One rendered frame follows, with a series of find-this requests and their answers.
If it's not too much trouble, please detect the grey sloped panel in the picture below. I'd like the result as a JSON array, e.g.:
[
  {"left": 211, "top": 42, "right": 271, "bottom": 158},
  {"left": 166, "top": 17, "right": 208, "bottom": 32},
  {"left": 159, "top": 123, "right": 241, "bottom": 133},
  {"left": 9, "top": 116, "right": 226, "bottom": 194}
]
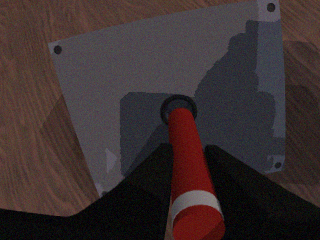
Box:
[{"left": 48, "top": 0, "right": 285, "bottom": 196}]

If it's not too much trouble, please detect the red peg with white band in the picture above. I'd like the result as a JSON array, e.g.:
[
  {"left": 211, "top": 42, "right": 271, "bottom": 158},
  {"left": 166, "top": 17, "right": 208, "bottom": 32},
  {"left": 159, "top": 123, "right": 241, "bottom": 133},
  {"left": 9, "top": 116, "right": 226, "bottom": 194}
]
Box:
[{"left": 168, "top": 108, "right": 225, "bottom": 240}]

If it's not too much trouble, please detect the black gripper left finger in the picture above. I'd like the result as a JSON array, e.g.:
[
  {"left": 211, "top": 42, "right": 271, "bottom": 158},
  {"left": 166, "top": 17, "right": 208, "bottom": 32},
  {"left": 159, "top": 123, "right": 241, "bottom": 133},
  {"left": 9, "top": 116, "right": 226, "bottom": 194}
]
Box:
[{"left": 0, "top": 143, "right": 175, "bottom": 240}]

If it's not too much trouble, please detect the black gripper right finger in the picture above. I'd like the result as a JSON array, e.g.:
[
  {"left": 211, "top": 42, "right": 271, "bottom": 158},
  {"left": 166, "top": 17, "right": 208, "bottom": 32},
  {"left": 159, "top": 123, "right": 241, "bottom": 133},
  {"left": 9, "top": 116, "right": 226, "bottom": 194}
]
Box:
[{"left": 204, "top": 144, "right": 320, "bottom": 240}]

